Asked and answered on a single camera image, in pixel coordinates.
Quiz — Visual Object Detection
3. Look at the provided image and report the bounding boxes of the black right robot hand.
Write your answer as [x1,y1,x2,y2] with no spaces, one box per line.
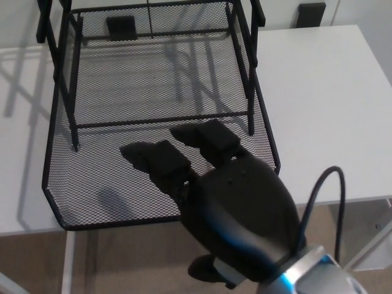
[119,118,307,289]

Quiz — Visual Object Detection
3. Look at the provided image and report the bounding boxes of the black mesh file tray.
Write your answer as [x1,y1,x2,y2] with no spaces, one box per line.
[42,1,281,231]

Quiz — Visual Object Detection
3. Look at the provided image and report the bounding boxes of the white desk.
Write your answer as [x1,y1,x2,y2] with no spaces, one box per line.
[0,24,392,294]

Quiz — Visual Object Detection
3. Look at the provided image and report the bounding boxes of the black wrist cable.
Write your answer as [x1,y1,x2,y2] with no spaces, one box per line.
[295,166,347,262]

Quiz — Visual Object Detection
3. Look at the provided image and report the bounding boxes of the black rectangular bracket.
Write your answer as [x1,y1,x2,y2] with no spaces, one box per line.
[298,2,327,29]
[105,15,137,42]

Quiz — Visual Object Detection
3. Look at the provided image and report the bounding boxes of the black metal file rack frame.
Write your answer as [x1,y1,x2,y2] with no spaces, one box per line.
[36,0,266,153]

